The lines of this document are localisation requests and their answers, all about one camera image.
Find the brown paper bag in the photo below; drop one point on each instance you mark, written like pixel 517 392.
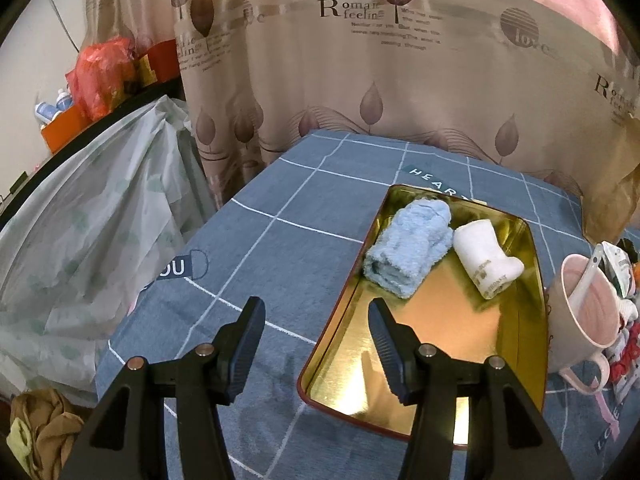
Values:
pixel 610 195

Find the white spoon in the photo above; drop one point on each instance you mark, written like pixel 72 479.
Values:
pixel 587 285

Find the blue checked bed sheet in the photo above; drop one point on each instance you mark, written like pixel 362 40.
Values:
pixel 300 220

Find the translucent green print plastic sheet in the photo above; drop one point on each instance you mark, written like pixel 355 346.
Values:
pixel 75 235

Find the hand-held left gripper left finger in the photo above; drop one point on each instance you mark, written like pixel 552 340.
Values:
pixel 245 345

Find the orange plastic bag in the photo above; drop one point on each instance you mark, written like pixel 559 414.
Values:
pixel 97 75

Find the red-white patterned packets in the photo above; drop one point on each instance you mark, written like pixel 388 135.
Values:
pixel 627 355

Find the light blue fluffy towel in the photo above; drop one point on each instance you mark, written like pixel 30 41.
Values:
pixel 405 245

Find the yellow green cloth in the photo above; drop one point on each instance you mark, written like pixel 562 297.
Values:
pixel 19 440

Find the beige leaf print curtain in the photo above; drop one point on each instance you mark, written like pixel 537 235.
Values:
pixel 350 85

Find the pink mug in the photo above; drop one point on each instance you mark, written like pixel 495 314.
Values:
pixel 575 335

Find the white green print packet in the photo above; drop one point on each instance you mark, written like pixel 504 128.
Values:
pixel 617 265

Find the white rolled towel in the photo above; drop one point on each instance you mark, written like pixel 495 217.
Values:
pixel 482 250

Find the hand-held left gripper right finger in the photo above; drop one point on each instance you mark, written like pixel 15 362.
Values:
pixel 387 345

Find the red box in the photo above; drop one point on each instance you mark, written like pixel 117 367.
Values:
pixel 162 60

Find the brown crumpled cloth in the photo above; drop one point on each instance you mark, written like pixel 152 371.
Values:
pixel 50 435

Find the orange box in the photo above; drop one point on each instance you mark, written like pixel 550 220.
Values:
pixel 65 127

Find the blue white bottle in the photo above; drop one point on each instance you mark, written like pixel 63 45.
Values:
pixel 65 100
pixel 44 111

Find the gold metal tin tray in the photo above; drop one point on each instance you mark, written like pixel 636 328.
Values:
pixel 450 320

